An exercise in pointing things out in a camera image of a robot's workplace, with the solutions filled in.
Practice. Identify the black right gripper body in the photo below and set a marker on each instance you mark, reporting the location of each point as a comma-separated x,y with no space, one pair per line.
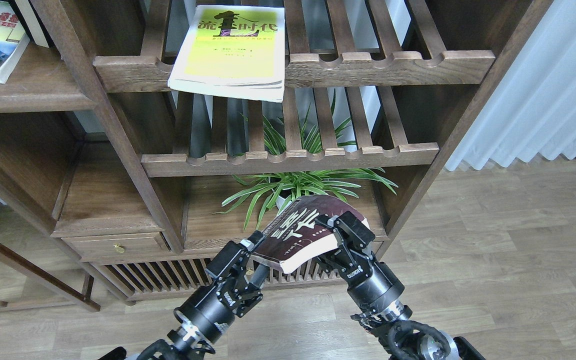
371,283

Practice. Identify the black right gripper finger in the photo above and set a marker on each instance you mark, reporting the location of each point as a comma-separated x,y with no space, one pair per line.
326,221

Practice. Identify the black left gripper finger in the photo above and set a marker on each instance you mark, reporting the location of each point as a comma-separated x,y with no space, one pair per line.
251,243
258,277

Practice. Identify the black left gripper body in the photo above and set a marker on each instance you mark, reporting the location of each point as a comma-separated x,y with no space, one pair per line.
208,313

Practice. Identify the dark red book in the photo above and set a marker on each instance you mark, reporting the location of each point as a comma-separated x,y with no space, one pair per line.
294,237

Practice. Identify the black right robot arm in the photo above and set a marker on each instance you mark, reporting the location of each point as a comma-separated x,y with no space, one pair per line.
406,339

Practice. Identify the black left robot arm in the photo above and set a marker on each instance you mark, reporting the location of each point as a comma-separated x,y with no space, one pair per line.
163,350

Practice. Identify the white book on upper shelf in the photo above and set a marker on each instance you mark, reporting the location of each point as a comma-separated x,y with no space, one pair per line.
33,24

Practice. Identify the white plant pot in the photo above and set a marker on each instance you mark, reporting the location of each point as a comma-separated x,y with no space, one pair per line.
281,203

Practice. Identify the green spider plant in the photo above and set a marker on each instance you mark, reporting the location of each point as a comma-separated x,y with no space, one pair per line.
264,188

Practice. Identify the brass drawer knob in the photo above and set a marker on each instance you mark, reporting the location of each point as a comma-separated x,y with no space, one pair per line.
119,248

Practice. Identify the yellow green book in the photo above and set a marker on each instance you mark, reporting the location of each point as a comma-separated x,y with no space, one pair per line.
233,52

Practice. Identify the dark wooden bookshelf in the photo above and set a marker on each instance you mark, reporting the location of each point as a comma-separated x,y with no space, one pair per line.
94,151

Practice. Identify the white curtain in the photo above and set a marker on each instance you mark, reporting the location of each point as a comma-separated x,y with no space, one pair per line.
533,109

